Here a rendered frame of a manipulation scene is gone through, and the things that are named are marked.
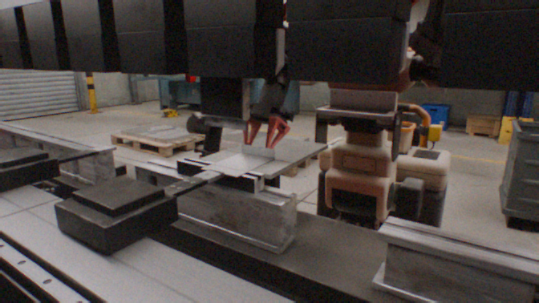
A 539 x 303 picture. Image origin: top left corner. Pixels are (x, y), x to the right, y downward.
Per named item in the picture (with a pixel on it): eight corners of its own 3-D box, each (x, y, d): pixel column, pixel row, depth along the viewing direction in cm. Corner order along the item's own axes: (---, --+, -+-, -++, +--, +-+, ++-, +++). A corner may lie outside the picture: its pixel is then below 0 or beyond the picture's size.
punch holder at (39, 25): (92, 70, 91) (84, 4, 86) (60, 70, 84) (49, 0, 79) (64, 69, 99) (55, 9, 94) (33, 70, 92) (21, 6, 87)
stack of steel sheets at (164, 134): (201, 135, 474) (201, 131, 472) (166, 143, 424) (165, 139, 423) (156, 127, 528) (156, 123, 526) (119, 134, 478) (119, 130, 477)
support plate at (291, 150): (328, 147, 83) (328, 144, 83) (270, 179, 62) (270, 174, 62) (267, 139, 93) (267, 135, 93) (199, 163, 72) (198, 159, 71)
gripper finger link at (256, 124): (257, 148, 70) (269, 106, 71) (229, 143, 74) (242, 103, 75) (271, 157, 76) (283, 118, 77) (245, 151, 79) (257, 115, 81)
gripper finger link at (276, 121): (268, 150, 68) (281, 107, 70) (239, 145, 72) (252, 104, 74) (282, 159, 74) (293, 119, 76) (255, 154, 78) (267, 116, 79)
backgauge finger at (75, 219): (243, 187, 60) (243, 160, 59) (108, 256, 39) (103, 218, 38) (194, 175, 66) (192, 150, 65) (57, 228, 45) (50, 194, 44)
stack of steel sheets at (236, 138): (310, 147, 410) (310, 137, 407) (288, 160, 357) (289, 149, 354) (240, 137, 457) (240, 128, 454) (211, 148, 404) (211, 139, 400)
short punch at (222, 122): (249, 130, 61) (249, 76, 59) (243, 131, 60) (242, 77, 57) (208, 123, 67) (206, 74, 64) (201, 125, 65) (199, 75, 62)
